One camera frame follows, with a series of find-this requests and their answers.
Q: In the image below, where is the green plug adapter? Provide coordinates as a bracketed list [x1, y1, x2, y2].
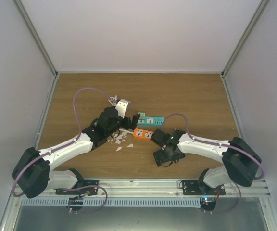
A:
[139, 112, 146, 120]

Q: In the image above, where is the teal power strip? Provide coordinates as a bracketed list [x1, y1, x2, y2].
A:
[137, 116, 164, 128]

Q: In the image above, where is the black adapter with cable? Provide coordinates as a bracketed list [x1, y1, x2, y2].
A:
[157, 159, 179, 167]

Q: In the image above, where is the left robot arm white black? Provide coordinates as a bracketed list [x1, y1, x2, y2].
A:
[11, 106, 140, 199]

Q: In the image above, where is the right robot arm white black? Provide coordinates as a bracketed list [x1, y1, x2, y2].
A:
[150, 129, 262, 195]

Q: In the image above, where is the white debris pile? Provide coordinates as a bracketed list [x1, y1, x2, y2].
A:
[107, 129, 134, 152]

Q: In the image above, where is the orange power strip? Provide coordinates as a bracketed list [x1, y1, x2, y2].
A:
[133, 128, 153, 140]

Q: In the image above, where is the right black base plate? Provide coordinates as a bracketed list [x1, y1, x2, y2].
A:
[178, 180, 226, 196]

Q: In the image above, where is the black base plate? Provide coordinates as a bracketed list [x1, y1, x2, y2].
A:
[178, 180, 226, 196]
[55, 179, 99, 195]

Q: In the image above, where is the aluminium front rail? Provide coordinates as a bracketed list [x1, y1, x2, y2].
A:
[11, 178, 270, 197]

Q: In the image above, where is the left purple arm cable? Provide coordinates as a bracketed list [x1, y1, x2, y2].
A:
[11, 87, 116, 198]

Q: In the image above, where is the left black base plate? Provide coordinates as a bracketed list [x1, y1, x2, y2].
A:
[55, 179, 99, 195]

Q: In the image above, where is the slotted grey cable duct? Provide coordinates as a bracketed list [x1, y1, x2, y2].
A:
[21, 197, 201, 208]

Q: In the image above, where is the left aluminium frame post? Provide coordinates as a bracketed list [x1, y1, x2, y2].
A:
[13, 0, 59, 78]

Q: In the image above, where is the aluminium frame post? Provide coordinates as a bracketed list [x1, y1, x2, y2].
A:
[220, 0, 271, 78]
[13, 0, 59, 78]

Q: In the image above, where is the right aluminium frame post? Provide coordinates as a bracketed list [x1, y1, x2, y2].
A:
[220, 0, 271, 78]

